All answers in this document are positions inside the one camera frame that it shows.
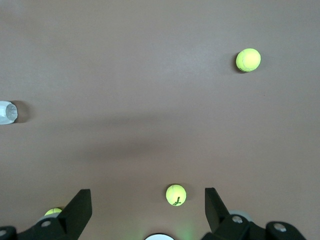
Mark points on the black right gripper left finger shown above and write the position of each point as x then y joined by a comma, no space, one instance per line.
72,220

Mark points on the yellow-green tennis ball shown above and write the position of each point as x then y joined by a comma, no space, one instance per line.
175,195
52,212
248,60

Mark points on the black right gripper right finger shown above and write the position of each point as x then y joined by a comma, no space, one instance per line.
217,225

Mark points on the clear white-blue tennis ball can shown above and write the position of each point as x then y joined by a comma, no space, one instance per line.
7,112

